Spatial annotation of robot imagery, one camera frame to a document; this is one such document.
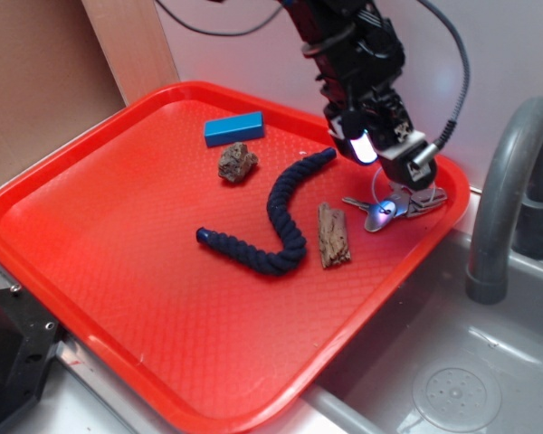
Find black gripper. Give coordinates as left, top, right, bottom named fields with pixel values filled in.
left=316, top=67, right=437, bottom=190

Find silver keys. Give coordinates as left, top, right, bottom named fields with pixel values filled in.
left=341, top=168, right=448, bottom=233

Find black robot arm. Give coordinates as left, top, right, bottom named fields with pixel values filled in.
left=284, top=1, right=437, bottom=190

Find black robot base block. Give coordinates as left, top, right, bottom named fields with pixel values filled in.
left=0, top=288, right=62, bottom=433

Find piece of brown wood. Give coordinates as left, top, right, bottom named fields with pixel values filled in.
left=318, top=203, right=351, bottom=269

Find grey curved faucet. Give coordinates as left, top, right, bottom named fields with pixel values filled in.
left=465, top=97, right=543, bottom=305

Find blue rectangular block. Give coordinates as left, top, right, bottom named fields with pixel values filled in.
left=204, top=111, right=264, bottom=147

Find brown grey rock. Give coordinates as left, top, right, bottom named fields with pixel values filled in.
left=218, top=142, right=259, bottom=184

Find grey plastic sink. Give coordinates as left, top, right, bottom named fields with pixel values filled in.
left=0, top=192, right=543, bottom=433

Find orange plastic tray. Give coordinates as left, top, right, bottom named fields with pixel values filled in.
left=0, top=82, right=470, bottom=433

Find round sink drain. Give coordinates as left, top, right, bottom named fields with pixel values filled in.
left=413, top=358, right=502, bottom=433

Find light wooden board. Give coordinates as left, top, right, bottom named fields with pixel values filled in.
left=81, top=0, right=180, bottom=105

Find grey braided cable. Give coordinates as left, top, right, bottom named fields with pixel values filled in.
left=411, top=0, right=472, bottom=168

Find dark blue twisted rope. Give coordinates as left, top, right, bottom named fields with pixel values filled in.
left=195, top=146, right=338, bottom=278

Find thin black cable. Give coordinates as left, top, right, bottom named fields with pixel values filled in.
left=153, top=0, right=286, bottom=37

